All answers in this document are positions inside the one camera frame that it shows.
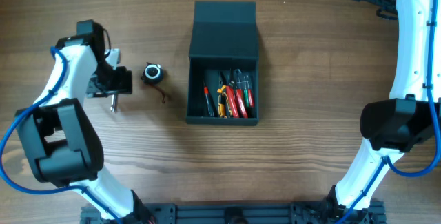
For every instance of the small screwdriver set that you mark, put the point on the small screwdriver set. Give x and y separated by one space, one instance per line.
249 98

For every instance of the orange and black pliers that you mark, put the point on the orange and black pliers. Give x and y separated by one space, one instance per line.
221 103

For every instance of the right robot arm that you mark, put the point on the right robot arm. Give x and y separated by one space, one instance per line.
410 115

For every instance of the red and black screwdriver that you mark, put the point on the red and black screwdriver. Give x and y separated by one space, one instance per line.
208 99

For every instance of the silver L-shaped socket wrench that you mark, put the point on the silver L-shaped socket wrench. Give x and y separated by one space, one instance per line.
114 103

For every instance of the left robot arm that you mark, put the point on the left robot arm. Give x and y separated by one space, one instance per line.
59 141

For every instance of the red handled pliers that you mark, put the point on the red handled pliers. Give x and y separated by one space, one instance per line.
234 95

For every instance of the black tape measure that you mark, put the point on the black tape measure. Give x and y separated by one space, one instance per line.
152 75

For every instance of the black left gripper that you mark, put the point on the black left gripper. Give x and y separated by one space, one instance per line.
120 81

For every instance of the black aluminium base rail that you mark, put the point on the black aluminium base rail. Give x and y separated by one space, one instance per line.
296 212

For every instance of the dark green box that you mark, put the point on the dark green box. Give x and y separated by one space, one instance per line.
224 37

